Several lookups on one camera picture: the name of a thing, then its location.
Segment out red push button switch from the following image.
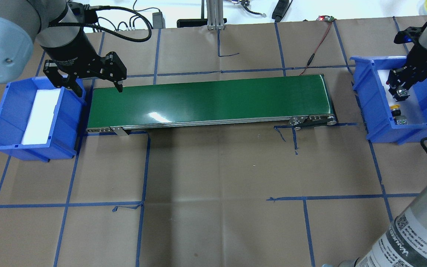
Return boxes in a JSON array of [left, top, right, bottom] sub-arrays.
[[393, 87, 410, 102]]

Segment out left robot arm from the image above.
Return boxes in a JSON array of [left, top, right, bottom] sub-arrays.
[[0, 0, 127, 97]]

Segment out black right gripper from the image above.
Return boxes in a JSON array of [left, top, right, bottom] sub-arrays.
[[387, 44, 427, 95]]

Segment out blue left plastic bin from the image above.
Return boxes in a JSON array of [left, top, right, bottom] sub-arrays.
[[0, 77, 86, 162]]

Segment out blue right plastic bin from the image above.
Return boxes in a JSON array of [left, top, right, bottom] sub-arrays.
[[351, 56, 427, 144]]

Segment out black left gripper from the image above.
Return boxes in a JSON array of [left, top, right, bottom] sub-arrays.
[[43, 29, 127, 98]]

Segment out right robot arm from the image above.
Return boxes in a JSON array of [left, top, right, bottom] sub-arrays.
[[224, 0, 427, 267]]

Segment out green conveyor belt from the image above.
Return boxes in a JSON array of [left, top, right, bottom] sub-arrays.
[[86, 75, 338, 135]]

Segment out white foam pad bin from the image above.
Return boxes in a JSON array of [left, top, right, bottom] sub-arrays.
[[21, 89, 60, 145], [377, 69, 427, 125]]

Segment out blue plastic bin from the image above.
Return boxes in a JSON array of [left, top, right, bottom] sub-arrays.
[[0, 77, 86, 162], [351, 56, 427, 144]]

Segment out aluminium frame post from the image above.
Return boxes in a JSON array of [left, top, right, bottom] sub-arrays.
[[205, 0, 225, 30]]

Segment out white foam pad left bin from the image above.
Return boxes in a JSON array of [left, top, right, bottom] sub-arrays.
[[21, 89, 60, 145]]

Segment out white foam pad right bin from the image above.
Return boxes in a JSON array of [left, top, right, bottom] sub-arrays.
[[377, 69, 427, 125]]

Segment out black power adapter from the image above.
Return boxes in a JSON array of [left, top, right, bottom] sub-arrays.
[[152, 11, 166, 29]]

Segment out red black wire pair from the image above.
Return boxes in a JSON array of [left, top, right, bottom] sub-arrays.
[[299, 16, 335, 76]]

